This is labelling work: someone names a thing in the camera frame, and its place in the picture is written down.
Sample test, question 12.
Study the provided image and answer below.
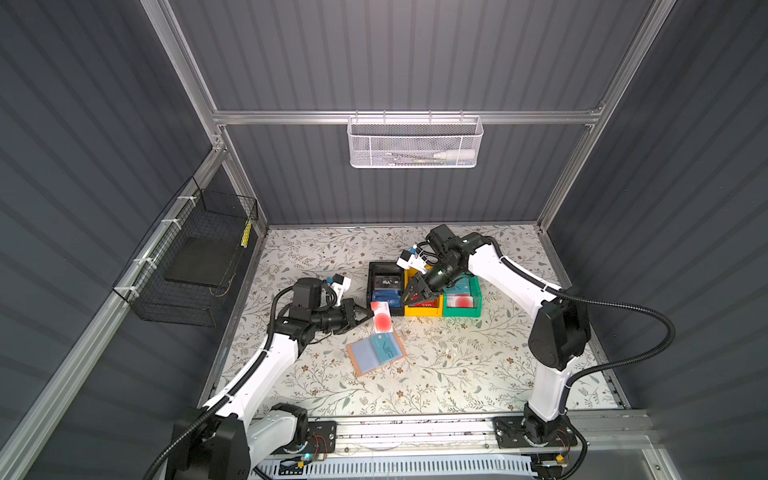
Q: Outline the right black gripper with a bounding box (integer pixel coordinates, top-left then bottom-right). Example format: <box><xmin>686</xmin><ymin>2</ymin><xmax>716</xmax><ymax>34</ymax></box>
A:
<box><xmin>397</xmin><ymin>262</ymin><xmax>461</xmax><ymax>305</ymax></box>

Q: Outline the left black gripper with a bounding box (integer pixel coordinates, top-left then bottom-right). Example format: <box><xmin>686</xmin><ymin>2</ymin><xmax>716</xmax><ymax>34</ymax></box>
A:
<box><xmin>311</xmin><ymin>299</ymin><xmax>373</xmax><ymax>333</ymax></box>

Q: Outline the white card with red circle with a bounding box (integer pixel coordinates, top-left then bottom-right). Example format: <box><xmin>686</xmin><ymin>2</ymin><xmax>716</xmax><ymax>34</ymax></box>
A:
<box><xmin>371</xmin><ymin>302</ymin><xmax>394</xmax><ymax>334</ymax></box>

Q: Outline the teal VIP card from holder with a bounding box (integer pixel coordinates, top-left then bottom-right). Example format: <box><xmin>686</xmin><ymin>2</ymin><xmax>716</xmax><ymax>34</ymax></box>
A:
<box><xmin>370</xmin><ymin>332</ymin><xmax>404</xmax><ymax>365</ymax></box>

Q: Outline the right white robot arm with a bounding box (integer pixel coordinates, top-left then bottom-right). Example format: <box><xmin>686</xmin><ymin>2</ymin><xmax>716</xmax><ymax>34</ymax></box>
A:
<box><xmin>396</xmin><ymin>224</ymin><xmax>591</xmax><ymax>446</ymax></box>

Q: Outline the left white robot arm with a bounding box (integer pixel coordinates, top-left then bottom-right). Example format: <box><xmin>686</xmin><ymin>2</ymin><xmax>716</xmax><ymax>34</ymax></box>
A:
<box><xmin>156</xmin><ymin>274</ymin><xmax>373</xmax><ymax>479</ymax></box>

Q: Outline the lower red VIP card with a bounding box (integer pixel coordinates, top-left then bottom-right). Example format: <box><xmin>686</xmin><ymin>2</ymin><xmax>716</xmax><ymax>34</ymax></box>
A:
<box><xmin>408</xmin><ymin>298</ymin><xmax>440</xmax><ymax>309</ymax></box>

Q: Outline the blue card in bin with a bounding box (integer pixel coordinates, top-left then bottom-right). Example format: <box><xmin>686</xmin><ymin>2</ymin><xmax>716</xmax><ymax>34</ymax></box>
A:
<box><xmin>371</xmin><ymin>289</ymin><xmax>401</xmax><ymax>306</ymax></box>

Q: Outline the teal card in bin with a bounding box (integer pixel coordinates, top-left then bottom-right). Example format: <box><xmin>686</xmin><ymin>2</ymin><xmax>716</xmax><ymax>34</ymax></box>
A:
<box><xmin>444</xmin><ymin>278</ymin><xmax>472</xmax><ymax>296</ymax></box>

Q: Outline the pink card in bin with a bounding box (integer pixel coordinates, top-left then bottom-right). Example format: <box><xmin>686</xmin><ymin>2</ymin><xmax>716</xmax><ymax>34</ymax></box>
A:
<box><xmin>445</xmin><ymin>295</ymin><xmax>474</xmax><ymax>309</ymax></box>

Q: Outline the dark card in bin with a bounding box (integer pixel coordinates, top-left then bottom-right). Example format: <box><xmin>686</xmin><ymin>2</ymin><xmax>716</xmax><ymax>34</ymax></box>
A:
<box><xmin>374</xmin><ymin>274</ymin><xmax>402</xmax><ymax>290</ymax></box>

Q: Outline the yellow plastic bin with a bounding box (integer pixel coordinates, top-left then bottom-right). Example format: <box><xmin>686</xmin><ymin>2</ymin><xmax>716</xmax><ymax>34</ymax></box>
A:
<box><xmin>404</xmin><ymin>269</ymin><xmax>444</xmax><ymax>317</ymax></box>

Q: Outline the black plastic bin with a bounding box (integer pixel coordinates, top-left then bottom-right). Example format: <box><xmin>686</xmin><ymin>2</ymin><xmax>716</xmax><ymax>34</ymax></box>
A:
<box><xmin>366</xmin><ymin>261</ymin><xmax>405</xmax><ymax>317</ymax></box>

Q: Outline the green plastic bin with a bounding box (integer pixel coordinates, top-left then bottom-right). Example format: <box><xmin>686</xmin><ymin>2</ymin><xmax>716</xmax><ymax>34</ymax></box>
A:
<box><xmin>443</xmin><ymin>273</ymin><xmax>483</xmax><ymax>318</ymax></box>

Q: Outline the yellow tag on basket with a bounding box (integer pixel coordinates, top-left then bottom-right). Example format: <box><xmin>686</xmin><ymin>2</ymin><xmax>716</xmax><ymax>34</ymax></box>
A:
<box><xmin>240</xmin><ymin>220</ymin><xmax>252</xmax><ymax>248</ymax></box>

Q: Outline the white marker in basket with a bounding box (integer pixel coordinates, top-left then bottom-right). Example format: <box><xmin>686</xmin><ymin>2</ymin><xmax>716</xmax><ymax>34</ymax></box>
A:
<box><xmin>432</xmin><ymin>149</ymin><xmax>477</xmax><ymax>164</ymax></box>

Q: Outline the black pad in basket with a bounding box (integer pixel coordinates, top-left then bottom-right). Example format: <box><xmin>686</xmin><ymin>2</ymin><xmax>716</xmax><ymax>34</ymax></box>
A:
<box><xmin>164</xmin><ymin>237</ymin><xmax>234</xmax><ymax>288</ymax></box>

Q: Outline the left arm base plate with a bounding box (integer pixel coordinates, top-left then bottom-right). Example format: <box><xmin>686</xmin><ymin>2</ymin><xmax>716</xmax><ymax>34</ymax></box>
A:
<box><xmin>276</xmin><ymin>421</ymin><xmax>338</xmax><ymax>456</ymax></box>

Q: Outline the white vented cable duct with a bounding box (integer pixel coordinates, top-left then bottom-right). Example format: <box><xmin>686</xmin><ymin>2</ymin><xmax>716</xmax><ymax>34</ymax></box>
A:
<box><xmin>258</xmin><ymin>454</ymin><xmax>539</xmax><ymax>479</ymax></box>

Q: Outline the white wire mesh basket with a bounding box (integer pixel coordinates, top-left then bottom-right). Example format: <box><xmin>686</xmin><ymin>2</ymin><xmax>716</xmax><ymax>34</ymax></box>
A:
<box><xmin>346</xmin><ymin>115</ymin><xmax>484</xmax><ymax>169</ymax></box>

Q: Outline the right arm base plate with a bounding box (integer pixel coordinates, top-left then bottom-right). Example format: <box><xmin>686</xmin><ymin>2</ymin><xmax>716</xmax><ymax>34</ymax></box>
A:
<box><xmin>491</xmin><ymin>415</ymin><xmax>579</xmax><ymax>450</ymax></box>

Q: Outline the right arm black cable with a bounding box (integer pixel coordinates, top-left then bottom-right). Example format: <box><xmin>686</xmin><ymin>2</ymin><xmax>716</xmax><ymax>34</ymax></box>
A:
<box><xmin>485</xmin><ymin>236</ymin><xmax>677</xmax><ymax>385</ymax></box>

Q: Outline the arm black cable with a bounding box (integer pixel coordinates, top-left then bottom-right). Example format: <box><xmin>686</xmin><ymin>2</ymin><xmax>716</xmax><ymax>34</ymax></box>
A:
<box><xmin>485</xmin><ymin>236</ymin><xmax>677</xmax><ymax>385</ymax></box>
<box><xmin>142</xmin><ymin>284</ymin><xmax>337</xmax><ymax>480</ymax></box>

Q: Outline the black wire wall basket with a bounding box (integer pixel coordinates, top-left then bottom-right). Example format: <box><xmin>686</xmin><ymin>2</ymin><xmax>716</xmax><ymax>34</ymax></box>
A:
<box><xmin>113</xmin><ymin>181</ymin><xmax>259</xmax><ymax>327</ymax></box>

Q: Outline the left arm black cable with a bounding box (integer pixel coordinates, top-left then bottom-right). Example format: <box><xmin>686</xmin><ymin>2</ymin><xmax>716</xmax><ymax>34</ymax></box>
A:
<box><xmin>142</xmin><ymin>284</ymin><xmax>337</xmax><ymax>480</ymax></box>

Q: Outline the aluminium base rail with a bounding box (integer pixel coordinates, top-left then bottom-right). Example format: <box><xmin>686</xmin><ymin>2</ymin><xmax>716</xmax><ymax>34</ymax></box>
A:
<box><xmin>310</xmin><ymin>409</ymin><xmax>661</xmax><ymax>457</ymax></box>

